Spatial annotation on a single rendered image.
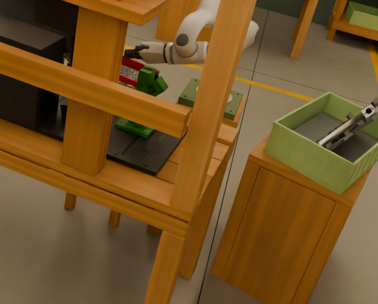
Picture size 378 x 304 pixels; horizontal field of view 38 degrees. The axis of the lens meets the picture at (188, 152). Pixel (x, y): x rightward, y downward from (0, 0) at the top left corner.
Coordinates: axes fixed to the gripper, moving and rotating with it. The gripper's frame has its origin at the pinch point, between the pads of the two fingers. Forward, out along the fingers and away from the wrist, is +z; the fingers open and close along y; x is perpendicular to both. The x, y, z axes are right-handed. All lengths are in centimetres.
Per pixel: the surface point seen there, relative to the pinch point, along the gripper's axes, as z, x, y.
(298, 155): -61, 18, -65
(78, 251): 53, 68, -90
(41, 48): 24.5, 9.0, 21.7
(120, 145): 4.1, 32.9, -14.7
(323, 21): -44, -311, -494
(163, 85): -10.7, 7.4, -12.8
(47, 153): 25.8, 42.4, 1.7
